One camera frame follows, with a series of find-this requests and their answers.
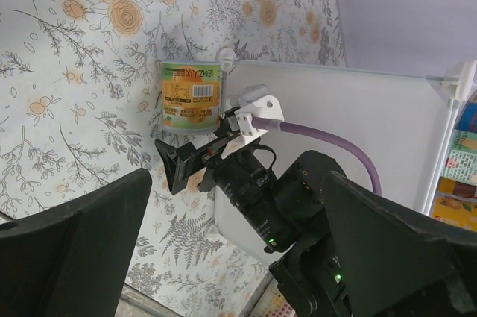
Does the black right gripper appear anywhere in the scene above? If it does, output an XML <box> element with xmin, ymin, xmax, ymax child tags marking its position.
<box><xmin>154</xmin><ymin>139</ymin><xmax>344</xmax><ymax>254</ymax></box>

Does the clear lid green jar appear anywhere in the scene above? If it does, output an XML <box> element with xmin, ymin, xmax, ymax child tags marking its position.
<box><xmin>441</xmin><ymin>98</ymin><xmax>476</xmax><ymax>186</ymax></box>

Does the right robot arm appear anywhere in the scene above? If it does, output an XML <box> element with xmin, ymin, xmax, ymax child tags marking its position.
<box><xmin>155</xmin><ymin>138</ymin><xmax>352</xmax><ymax>316</ymax></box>

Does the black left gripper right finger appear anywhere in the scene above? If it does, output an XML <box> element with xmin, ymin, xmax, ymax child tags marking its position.
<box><xmin>323</xmin><ymin>172</ymin><xmax>476</xmax><ymax>316</ymax></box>

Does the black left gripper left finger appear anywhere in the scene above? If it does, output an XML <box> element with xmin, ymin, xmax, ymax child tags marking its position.
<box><xmin>1</xmin><ymin>169</ymin><xmax>152</xmax><ymax>316</ymax></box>

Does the white cube counter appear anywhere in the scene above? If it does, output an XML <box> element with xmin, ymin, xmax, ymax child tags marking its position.
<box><xmin>210</xmin><ymin>47</ymin><xmax>477</xmax><ymax>269</ymax></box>

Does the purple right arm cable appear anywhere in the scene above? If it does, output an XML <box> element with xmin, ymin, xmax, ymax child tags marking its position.
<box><xmin>253</xmin><ymin>116</ymin><xmax>383</xmax><ymax>197</ymax></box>

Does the white plastic basket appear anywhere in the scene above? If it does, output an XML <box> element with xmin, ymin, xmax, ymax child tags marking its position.
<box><xmin>249</xmin><ymin>280</ymin><xmax>297</xmax><ymax>317</ymax></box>

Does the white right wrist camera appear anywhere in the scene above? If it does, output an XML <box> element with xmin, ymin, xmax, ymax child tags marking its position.
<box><xmin>221</xmin><ymin>84</ymin><xmax>284</xmax><ymax>160</ymax></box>

